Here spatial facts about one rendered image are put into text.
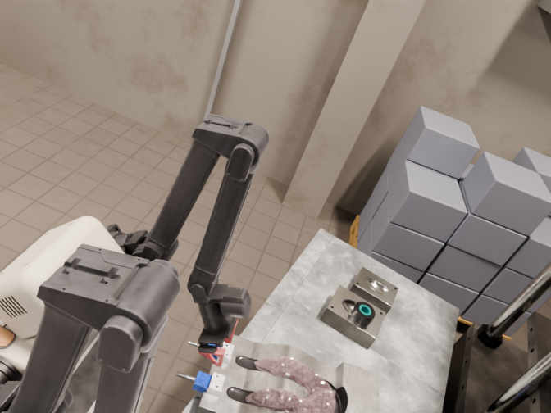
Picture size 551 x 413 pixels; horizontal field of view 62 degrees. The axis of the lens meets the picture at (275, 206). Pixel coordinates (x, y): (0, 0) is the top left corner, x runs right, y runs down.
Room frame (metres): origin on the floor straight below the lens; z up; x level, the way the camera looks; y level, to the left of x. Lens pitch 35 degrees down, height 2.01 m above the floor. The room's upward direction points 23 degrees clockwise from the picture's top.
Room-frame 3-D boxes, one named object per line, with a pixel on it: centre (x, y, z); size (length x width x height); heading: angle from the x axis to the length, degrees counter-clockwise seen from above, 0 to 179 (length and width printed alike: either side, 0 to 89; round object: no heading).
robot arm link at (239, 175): (0.76, 0.09, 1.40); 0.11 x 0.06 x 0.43; 179
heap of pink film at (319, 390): (0.81, -0.26, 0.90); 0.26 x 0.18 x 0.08; 94
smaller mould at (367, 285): (1.43, -0.50, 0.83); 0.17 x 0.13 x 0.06; 77
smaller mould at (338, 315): (1.24, -0.42, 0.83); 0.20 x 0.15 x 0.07; 77
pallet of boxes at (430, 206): (2.71, -1.20, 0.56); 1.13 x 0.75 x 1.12; 92
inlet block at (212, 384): (0.74, 0.01, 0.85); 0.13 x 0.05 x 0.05; 94
